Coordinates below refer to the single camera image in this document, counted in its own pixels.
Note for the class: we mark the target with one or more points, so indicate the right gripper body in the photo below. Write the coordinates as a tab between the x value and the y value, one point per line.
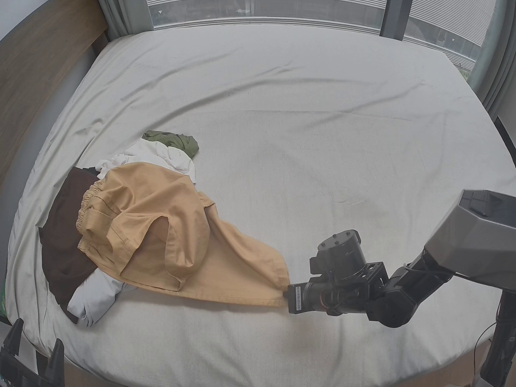
314	296

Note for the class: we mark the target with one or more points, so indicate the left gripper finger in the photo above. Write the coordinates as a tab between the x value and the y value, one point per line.
13	341
54	363

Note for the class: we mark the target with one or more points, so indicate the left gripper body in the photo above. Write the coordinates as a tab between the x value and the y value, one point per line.
10	371

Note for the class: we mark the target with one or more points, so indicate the tan shorts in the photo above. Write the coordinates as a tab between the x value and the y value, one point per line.
181	216

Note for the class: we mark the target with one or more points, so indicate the bed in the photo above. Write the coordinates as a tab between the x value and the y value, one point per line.
282	135

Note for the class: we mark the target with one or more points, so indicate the green printed packet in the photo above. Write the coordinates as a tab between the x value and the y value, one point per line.
2	300

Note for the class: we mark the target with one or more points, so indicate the brown garment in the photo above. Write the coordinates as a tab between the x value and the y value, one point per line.
60	236

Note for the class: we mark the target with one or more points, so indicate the green garment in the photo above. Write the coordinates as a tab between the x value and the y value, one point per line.
173	140

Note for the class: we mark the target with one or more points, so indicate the cream garment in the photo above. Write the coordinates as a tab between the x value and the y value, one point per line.
149	151

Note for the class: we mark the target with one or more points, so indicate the grey-green curtain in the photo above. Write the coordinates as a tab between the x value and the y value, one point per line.
498	55
117	2

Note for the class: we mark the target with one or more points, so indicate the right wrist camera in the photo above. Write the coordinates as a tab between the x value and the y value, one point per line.
316	265

